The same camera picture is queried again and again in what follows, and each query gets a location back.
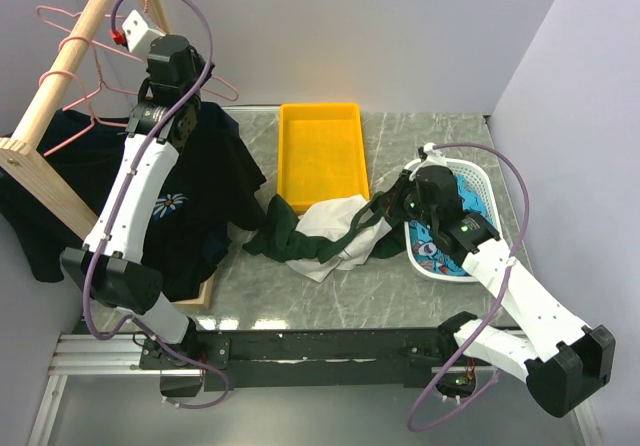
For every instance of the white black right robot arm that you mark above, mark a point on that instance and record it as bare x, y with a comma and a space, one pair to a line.
560, 358

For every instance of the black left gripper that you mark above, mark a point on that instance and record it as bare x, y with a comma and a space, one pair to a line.
201, 65

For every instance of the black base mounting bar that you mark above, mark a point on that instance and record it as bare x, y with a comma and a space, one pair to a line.
237, 359

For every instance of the black daisy t shirt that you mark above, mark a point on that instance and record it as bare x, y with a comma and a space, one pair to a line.
212, 185

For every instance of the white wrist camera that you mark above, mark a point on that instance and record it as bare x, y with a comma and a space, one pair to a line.
433, 163
136, 34

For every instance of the pink wire hanger front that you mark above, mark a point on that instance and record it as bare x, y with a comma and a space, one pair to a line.
85, 99

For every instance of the white plastic basket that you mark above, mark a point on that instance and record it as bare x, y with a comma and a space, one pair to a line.
482, 184

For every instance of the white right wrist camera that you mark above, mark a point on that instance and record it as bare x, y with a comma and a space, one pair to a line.
433, 163

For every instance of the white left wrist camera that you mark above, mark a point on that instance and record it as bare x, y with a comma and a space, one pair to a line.
136, 34

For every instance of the dark navy t shirt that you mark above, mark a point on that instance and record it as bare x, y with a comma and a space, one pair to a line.
67, 123

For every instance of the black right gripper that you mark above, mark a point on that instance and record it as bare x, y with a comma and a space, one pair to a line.
392, 199

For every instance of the aluminium rail frame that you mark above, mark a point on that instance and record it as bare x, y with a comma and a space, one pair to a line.
83, 355

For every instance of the yellow plastic tray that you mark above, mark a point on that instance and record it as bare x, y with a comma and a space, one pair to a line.
321, 154

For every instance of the blue shark print cloth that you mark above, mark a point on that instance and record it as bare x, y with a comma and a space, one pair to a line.
475, 201

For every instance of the green and white t shirt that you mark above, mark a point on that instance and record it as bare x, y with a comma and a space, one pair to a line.
336, 234

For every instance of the wooden clothes rack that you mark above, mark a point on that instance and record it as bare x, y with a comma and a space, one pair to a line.
18, 152

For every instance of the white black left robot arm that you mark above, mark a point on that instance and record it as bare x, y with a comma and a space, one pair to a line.
108, 266

